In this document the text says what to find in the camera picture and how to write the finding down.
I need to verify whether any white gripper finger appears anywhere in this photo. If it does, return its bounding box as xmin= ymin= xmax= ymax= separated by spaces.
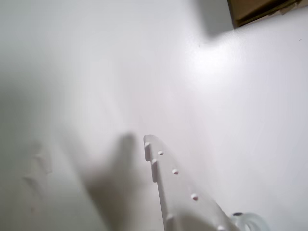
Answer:
xmin=21 ymin=141 xmax=109 ymax=231
xmin=143 ymin=134 xmax=239 ymax=231

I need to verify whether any brown cardboard box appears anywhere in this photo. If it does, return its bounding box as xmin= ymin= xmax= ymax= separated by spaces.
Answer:
xmin=227 ymin=0 xmax=301 ymax=29

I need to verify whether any translucent zip tie loop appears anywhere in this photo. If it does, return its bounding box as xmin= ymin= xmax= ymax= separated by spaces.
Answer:
xmin=230 ymin=211 xmax=270 ymax=231

